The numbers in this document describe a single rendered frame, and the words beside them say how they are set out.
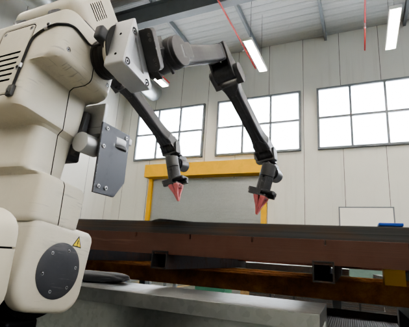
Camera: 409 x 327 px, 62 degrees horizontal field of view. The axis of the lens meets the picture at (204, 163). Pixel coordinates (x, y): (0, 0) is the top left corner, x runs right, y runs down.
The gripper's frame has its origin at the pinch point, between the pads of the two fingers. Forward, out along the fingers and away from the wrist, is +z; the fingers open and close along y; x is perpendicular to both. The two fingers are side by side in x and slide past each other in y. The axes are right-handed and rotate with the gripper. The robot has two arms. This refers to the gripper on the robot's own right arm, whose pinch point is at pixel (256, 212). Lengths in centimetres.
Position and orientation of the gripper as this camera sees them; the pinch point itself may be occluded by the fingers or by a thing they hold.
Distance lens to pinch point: 136.8
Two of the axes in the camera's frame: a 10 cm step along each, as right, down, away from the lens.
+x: -3.8, -2.6, -8.9
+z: -2.8, 9.5, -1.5
